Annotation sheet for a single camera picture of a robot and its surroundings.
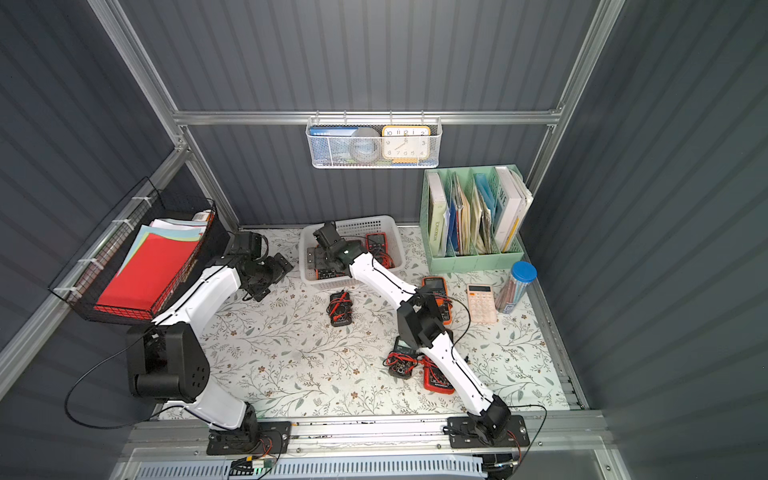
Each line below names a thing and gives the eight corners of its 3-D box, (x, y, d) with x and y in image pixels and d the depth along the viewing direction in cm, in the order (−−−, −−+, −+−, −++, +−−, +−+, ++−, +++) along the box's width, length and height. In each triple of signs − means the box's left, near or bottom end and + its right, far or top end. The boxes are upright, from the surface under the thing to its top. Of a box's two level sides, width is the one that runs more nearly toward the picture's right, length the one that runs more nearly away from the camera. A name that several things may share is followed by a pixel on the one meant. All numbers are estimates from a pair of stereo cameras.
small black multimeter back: (326, 327, 94) (324, 322, 92) (331, 296, 102) (329, 290, 99) (351, 327, 94) (349, 322, 91) (353, 296, 102) (352, 290, 99)
